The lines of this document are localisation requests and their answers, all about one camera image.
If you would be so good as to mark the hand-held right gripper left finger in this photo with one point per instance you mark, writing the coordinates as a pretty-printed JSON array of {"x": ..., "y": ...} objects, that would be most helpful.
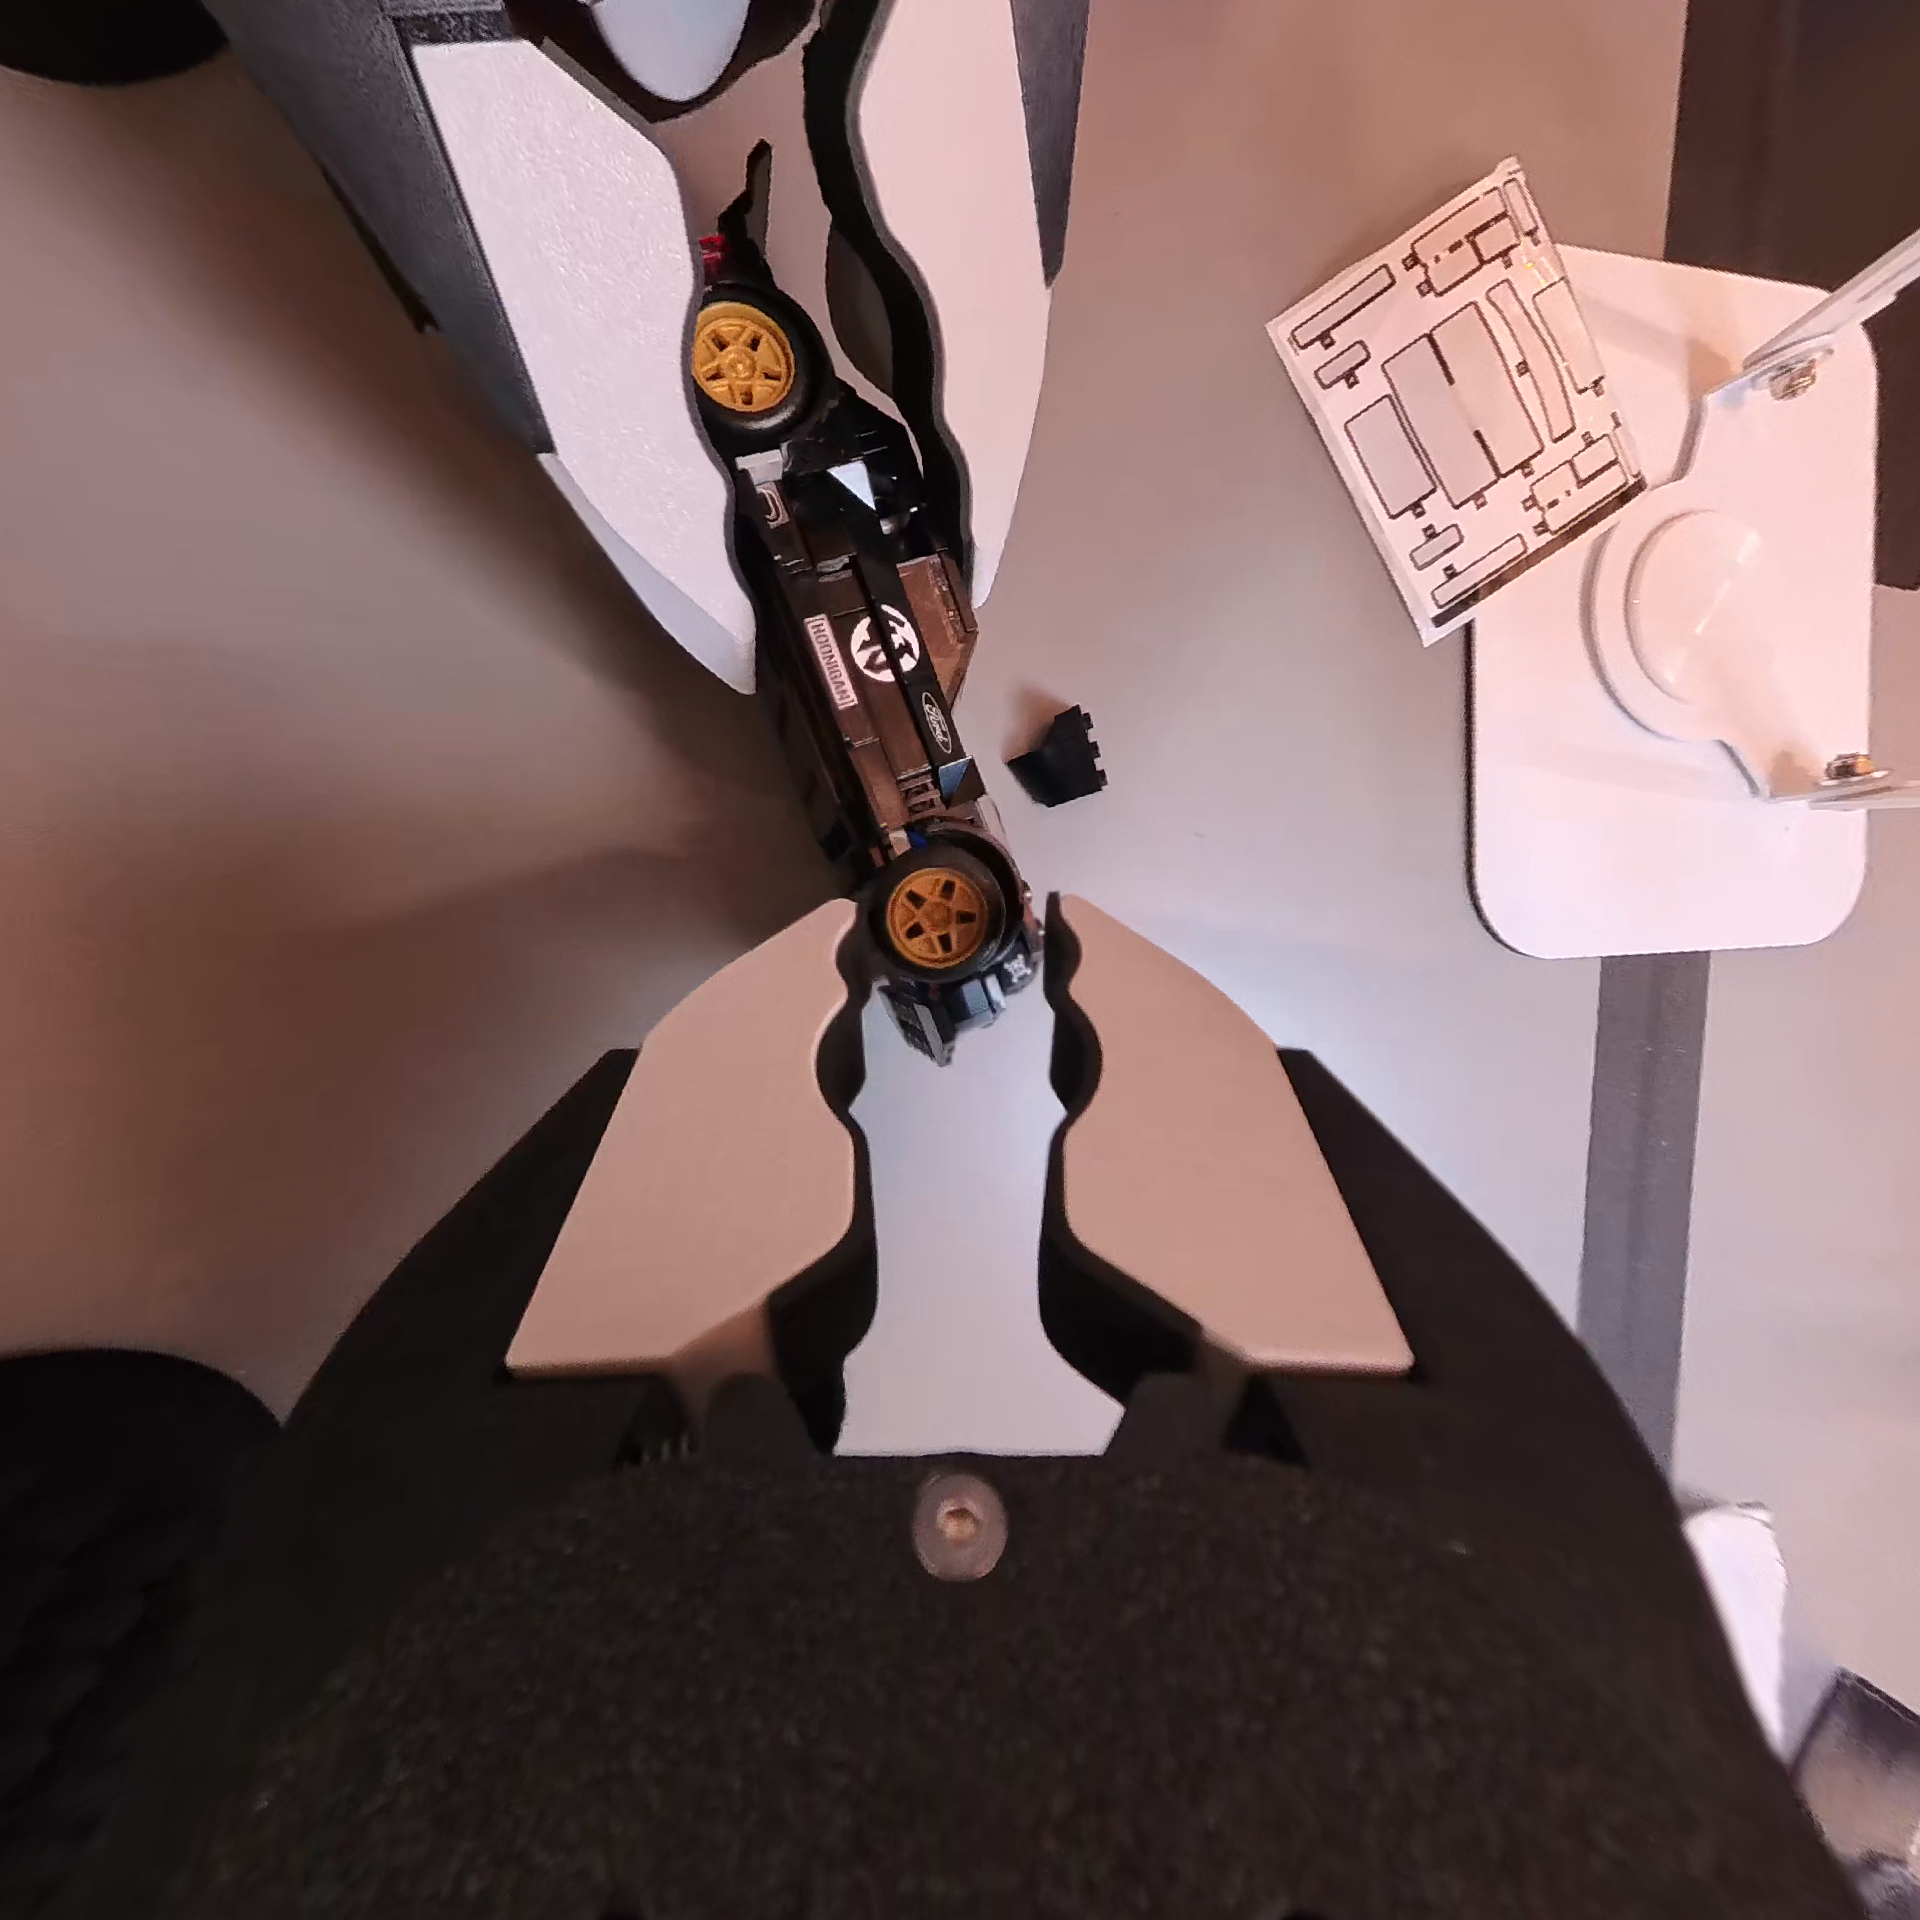
[{"x": 690, "y": 1186}]

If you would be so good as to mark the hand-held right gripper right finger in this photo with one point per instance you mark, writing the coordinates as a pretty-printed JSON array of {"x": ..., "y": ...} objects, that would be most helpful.
[{"x": 1231, "y": 1186}]

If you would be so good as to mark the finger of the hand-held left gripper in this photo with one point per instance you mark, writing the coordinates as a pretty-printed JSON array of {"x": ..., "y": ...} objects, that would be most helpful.
[
  {"x": 957, "y": 152},
  {"x": 573, "y": 270}
]

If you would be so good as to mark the black lego car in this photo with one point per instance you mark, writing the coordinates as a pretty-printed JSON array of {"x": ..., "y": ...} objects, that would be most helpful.
[{"x": 855, "y": 646}]

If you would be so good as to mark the small black lego brick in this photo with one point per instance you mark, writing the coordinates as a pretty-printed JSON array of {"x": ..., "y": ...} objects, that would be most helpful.
[{"x": 1056, "y": 751}]

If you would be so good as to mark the black dimpled wrist rest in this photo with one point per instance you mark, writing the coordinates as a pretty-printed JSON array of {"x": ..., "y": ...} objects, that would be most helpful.
[
  {"x": 93, "y": 31},
  {"x": 106, "y": 1562}
]

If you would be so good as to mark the white sticker sheet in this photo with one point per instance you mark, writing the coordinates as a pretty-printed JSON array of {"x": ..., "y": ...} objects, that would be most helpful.
[{"x": 1457, "y": 391}]

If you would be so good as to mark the white booklet stand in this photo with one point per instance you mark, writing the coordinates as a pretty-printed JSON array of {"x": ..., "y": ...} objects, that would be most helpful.
[{"x": 1650, "y": 779}]

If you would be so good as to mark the clear plastic parts bag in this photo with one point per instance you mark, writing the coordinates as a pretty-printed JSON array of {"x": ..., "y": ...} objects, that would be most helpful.
[{"x": 1736, "y": 1606}]

